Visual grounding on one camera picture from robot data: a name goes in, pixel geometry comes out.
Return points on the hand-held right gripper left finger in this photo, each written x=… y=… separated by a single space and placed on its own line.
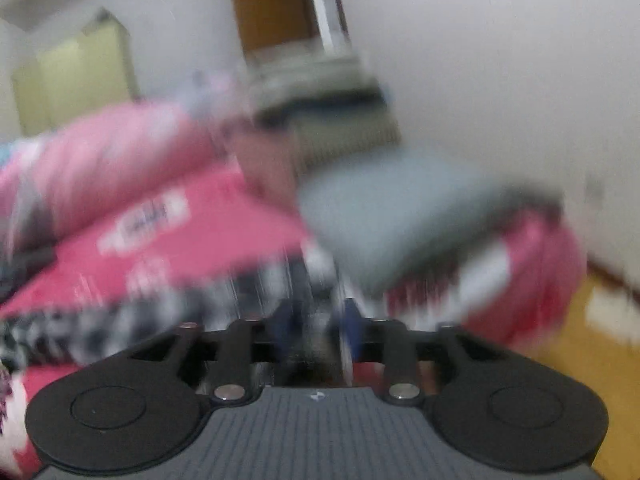
x=282 y=327

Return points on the pale yellow cabinet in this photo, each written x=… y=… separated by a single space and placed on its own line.
x=75 y=80

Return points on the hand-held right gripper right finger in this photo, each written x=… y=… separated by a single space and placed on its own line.
x=352 y=327

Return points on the black white plaid shirt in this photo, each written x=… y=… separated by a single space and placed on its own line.
x=150 y=320

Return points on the pink floral bed sheet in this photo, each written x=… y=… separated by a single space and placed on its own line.
x=210 y=230

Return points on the white object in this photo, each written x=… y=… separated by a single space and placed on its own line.
x=612 y=312

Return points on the brown wooden door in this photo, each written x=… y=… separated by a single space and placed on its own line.
x=270 y=5

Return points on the blue patterned quilt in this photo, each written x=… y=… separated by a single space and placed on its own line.
x=10 y=152

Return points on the grey folded cloth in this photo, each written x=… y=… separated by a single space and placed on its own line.
x=400 y=210

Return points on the pink floral quilt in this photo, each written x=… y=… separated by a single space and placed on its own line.
x=100 y=160

